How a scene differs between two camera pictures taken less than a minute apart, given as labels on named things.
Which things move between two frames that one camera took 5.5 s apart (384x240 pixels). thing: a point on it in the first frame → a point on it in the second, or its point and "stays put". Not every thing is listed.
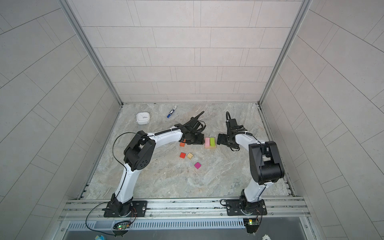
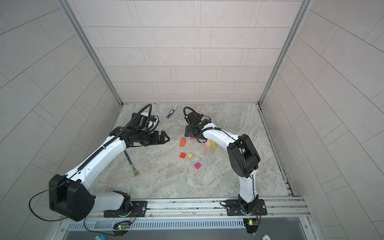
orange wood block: (182, 144) stays put
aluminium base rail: (278, 209) stays put
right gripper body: (226, 140) → (191, 132)
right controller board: (251, 224) stays put
